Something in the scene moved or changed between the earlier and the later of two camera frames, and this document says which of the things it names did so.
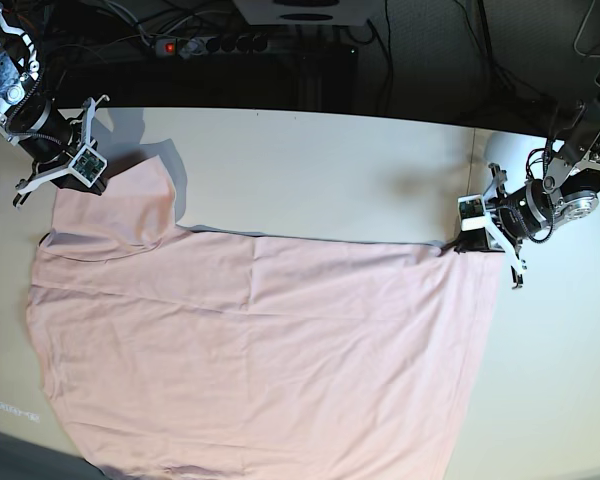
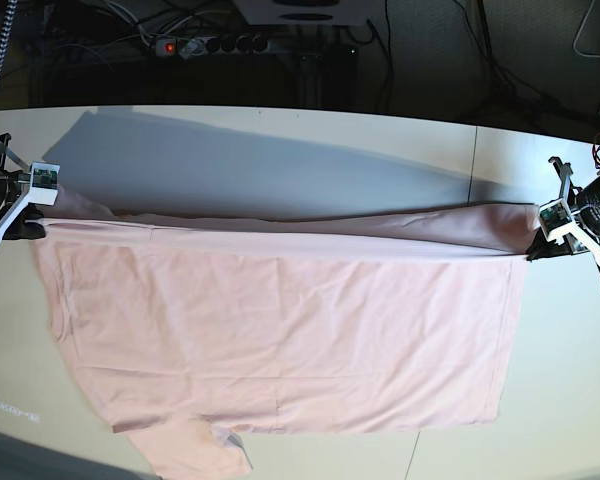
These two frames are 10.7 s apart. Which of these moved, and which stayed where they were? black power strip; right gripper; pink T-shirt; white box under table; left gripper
Moved: pink T-shirt; right gripper; left gripper
Stayed: black power strip; white box under table
